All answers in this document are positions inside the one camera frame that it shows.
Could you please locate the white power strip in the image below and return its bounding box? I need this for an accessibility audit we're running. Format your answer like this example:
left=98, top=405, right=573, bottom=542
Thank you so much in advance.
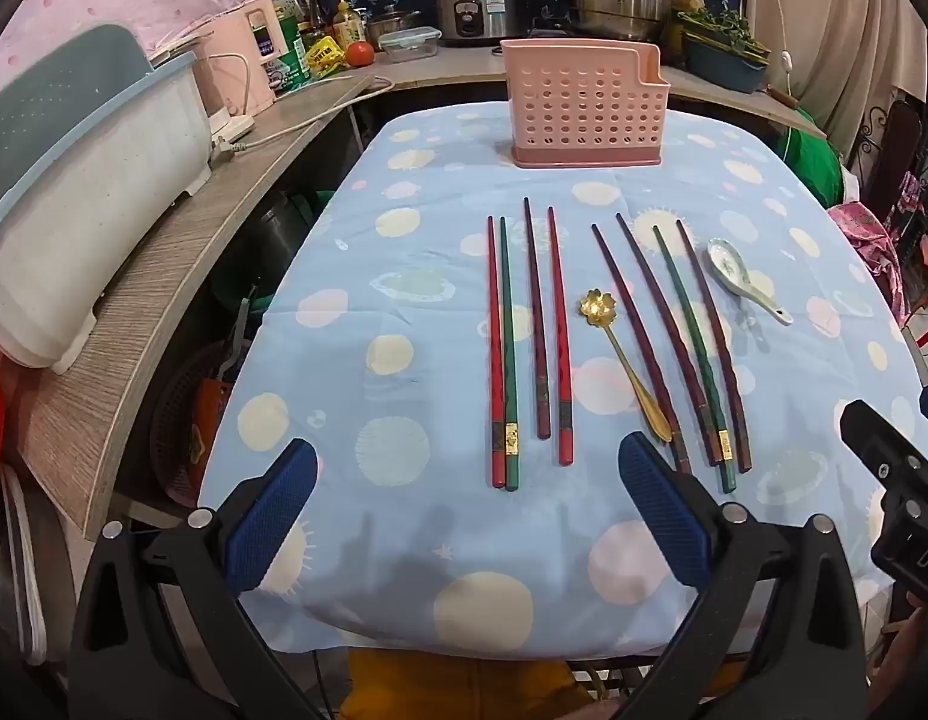
left=209, top=109, right=255, bottom=143

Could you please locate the glass container blue lid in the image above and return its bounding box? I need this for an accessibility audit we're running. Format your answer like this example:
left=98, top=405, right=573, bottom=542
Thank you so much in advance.
left=377, top=28, right=442, bottom=65

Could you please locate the silver rice cooker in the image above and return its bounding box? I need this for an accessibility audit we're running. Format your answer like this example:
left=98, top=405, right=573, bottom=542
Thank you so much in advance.
left=434, top=0, right=528, bottom=47

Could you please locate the pink floral cloth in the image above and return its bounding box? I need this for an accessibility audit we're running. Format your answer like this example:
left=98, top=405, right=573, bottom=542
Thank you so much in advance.
left=827, top=199, right=903, bottom=316

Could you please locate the wooden counter shelf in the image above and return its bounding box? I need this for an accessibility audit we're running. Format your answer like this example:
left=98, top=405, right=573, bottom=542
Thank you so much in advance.
left=14, top=52, right=828, bottom=541

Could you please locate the light blue dotted tablecloth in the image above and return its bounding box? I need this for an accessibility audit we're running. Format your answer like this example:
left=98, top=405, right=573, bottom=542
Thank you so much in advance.
left=197, top=106, right=928, bottom=665

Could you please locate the blue planter with greens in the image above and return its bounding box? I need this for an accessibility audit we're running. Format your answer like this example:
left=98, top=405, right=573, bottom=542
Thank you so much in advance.
left=681, top=7, right=772, bottom=95

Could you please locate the white ceramic soup spoon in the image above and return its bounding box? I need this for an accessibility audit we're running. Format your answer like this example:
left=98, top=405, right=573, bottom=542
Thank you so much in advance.
left=705, top=237, right=795, bottom=326

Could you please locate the dark maroon chopstick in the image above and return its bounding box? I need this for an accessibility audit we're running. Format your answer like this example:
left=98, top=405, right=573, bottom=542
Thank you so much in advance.
left=675, top=220, right=753, bottom=472
left=521, top=197, right=552, bottom=440
left=615, top=212, right=723, bottom=466
left=590, top=223, right=693, bottom=475

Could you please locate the white dish drainer blue lid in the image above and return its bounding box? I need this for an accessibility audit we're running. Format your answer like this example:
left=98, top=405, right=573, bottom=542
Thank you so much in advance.
left=0, top=22, right=214, bottom=376

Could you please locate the green canister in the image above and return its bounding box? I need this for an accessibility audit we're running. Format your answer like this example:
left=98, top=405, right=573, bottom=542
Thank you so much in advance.
left=272, top=0, right=315, bottom=91

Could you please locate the green basin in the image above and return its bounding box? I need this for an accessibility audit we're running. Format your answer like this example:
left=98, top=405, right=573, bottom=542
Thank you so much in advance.
left=209, top=285, right=274, bottom=316

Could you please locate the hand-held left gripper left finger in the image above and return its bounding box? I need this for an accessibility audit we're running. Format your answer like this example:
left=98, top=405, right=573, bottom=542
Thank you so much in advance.
left=66, top=439, right=319, bottom=720

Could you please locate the yellow snack packet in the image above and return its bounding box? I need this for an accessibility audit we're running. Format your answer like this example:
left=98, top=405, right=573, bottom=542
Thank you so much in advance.
left=306, top=36, right=349, bottom=80

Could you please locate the green chopstick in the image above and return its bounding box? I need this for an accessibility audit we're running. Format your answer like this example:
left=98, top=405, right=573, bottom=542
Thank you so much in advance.
left=651, top=225, right=738, bottom=494
left=497, top=216, right=522, bottom=491

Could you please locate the small steel pot with lid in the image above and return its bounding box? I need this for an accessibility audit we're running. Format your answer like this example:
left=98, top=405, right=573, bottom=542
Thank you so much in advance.
left=366, top=6, right=424, bottom=46

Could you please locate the red chopstick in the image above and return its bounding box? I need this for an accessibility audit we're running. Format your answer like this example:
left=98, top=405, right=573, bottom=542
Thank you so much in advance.
left=546, top=206, right=575, bottom=466
left=486, top=216, right=507, bottom=487

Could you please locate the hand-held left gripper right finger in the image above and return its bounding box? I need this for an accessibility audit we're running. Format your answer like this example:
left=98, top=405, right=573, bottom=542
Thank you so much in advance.
left=617, top=431, right=870, bottom=720

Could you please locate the white cord with switch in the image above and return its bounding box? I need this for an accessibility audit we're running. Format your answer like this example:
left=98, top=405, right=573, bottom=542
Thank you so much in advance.
left=764, top=0, right=798, bottom=106

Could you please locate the pink kitchen appliance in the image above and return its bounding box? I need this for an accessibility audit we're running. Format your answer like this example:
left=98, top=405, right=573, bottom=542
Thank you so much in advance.
left=190, top=0, right=281, bottom=117

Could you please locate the white power cable with plug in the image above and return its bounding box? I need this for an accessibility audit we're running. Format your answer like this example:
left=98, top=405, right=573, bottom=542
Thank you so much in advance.
left=212, top=75, right=394, bottom=164

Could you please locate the beige curtain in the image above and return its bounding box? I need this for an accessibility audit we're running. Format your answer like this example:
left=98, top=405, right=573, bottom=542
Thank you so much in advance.
left=741, top=0, right=928, bottom=158

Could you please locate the pink perforated utensil holder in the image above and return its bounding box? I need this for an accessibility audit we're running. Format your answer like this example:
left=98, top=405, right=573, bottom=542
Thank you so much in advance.
left=500, top=39, right=671, bottom=167

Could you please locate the orange packet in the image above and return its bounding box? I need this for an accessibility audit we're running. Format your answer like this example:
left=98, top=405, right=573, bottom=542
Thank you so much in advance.
left=194, top=379, right=232, bottom=466

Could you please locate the pile of colourful clothes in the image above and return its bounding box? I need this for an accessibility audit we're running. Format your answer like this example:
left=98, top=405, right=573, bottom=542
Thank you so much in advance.
left=884, top=165, right=928, bottom=301

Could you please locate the green bag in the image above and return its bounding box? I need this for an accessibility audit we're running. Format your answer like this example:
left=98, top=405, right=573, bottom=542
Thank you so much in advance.
left=779, top=109, right=847, bottom=207

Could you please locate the black pot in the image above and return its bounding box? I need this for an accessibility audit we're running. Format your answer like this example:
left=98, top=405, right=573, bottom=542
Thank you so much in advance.
left=242, top=191, right=315, bottom=293

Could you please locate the gold flower-shaped spoon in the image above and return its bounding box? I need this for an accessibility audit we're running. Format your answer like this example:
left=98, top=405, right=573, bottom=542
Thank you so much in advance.
left=579, top=289, right=673, bottom=442

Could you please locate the yellow oil bottle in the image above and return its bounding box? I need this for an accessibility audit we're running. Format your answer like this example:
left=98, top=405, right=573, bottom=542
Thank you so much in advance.
left=332, top=0, right=367, bottom=53

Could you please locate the dark metal chair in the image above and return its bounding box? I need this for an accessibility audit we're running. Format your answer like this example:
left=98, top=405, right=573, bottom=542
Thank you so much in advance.
left=854, top=97, right=922, bottom=218

